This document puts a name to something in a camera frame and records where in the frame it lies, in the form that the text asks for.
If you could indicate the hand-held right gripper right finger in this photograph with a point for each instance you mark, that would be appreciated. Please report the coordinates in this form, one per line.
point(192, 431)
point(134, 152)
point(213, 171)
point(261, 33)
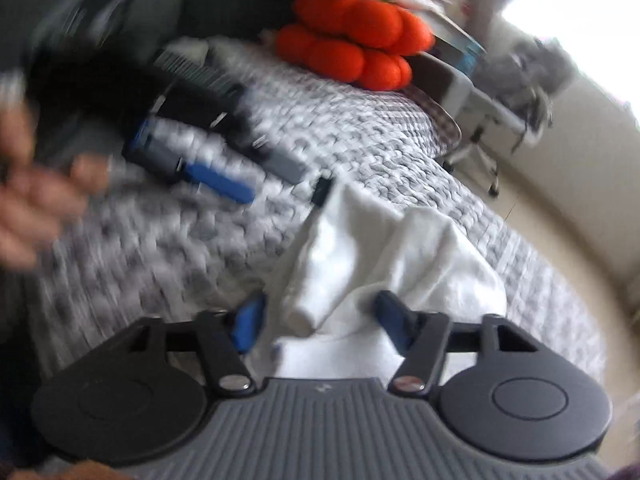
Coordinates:
point(395, 322)

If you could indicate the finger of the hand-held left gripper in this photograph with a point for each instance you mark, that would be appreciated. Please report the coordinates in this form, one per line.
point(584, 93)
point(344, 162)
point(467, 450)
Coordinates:
point(285, 162)
point(220, 182)

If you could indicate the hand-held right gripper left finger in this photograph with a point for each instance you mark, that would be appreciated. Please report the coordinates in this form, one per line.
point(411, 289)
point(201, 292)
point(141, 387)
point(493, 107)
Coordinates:
point(250, 322)

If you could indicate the white sweatshirt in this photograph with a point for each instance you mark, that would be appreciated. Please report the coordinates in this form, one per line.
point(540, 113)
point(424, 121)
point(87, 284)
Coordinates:
point(425, 260)

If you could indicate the person's left hand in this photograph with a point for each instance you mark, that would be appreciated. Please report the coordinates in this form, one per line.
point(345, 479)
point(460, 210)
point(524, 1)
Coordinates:
point(35, 200)

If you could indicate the grey quilted blanket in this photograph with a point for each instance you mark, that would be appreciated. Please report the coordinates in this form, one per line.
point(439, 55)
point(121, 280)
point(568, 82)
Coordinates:
point(350, 125)

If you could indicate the grey sofa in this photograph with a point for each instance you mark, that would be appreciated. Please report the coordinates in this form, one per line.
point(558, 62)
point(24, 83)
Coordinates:
point(210, 5)

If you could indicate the checkered bed sheet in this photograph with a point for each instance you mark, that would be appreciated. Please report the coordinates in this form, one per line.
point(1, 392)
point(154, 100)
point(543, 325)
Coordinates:
point(440, 120)

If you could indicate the blue tissue box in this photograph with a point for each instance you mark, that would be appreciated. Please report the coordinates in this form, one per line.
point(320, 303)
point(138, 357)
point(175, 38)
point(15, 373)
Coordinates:
point(470, 60)

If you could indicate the white desk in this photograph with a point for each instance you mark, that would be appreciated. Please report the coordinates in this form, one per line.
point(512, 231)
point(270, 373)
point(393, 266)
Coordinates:
point(450, 30)

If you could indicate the grey office chair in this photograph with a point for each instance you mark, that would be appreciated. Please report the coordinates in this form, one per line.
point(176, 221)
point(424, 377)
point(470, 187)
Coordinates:
point(500, 110)

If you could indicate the wide window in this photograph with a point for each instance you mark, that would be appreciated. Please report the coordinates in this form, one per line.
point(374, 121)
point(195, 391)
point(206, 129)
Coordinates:
point(575, 10)

